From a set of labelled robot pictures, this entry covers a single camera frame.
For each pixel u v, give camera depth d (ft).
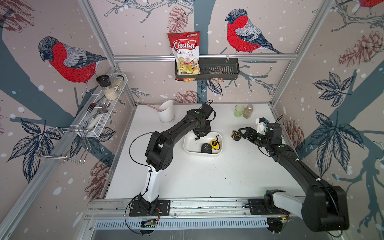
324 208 1.29
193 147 3.14
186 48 2.67
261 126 2.53
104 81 2.42
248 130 2.46
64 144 1.87
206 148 3.01
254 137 2.44
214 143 3.11
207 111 2.46
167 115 3.33
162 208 2.40
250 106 3.50
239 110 3.67
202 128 2.57
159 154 1.72
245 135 2.50
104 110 2.32
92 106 2.33
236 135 3.20
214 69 3.51
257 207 2.39
